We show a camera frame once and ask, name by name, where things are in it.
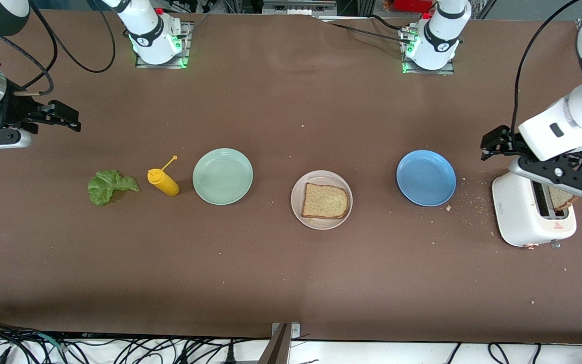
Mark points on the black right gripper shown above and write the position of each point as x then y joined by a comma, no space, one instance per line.
17,109

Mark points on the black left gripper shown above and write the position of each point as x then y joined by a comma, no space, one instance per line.
506,141

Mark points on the green lettuce leaf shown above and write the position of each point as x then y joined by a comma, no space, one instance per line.
104,188

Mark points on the yellow mustard squeeze bottle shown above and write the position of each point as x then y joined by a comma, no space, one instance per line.
165,185

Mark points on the brown bread slice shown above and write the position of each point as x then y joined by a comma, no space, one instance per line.
324,201
560,198

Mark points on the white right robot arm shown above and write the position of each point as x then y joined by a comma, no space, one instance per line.
149,35

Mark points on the blue plate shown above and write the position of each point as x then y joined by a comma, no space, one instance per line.
426,178

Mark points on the mint green plate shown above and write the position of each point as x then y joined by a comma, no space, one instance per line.
223,176

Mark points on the beige plate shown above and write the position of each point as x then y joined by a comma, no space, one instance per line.
321,175

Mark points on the white two-slot toaster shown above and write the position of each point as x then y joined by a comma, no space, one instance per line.
516,212

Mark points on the red box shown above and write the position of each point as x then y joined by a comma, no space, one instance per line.
412,5

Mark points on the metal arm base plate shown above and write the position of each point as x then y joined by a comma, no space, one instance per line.
408,63
184,48

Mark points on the grey metal equipment frame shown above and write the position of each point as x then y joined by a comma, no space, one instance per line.
298,6

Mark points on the aluminium camera post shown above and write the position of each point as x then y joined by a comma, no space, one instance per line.
278,349

